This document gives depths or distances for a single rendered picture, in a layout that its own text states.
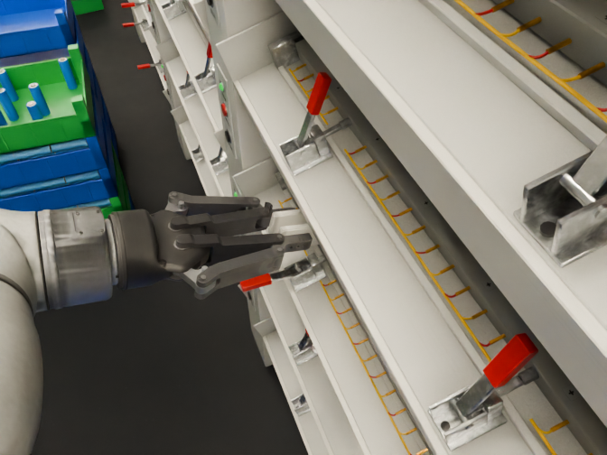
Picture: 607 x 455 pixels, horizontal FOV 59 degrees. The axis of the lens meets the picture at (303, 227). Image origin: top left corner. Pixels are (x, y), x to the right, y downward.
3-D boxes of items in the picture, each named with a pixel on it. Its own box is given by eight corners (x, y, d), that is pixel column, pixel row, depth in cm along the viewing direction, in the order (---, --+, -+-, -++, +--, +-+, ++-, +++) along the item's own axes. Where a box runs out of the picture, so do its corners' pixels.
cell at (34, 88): (40, 116, 103) (27, 88, 98) (40, 111, 104) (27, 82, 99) (51, 115, 103) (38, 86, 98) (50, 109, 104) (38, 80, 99)
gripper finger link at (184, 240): (174, 233, 52) (176, 243, 51) (284, 227, 56) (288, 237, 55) (172, 260, 54) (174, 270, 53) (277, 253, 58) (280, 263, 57)
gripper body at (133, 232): (116, 257, 45) (221, 244, 49) (102, 192, 51) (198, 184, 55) (117, 311, 50) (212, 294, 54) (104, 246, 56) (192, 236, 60)
